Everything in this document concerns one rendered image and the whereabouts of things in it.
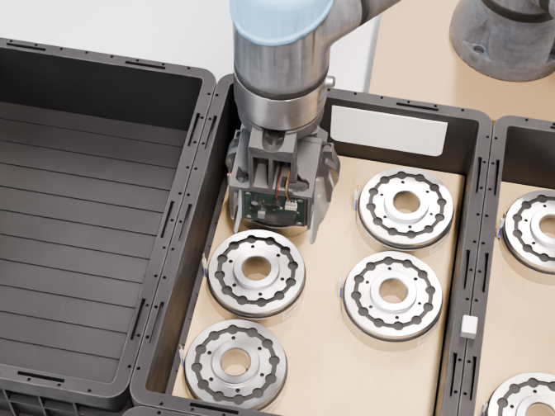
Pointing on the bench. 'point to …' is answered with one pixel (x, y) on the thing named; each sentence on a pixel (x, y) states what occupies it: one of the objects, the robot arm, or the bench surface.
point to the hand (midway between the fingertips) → (282, 210)
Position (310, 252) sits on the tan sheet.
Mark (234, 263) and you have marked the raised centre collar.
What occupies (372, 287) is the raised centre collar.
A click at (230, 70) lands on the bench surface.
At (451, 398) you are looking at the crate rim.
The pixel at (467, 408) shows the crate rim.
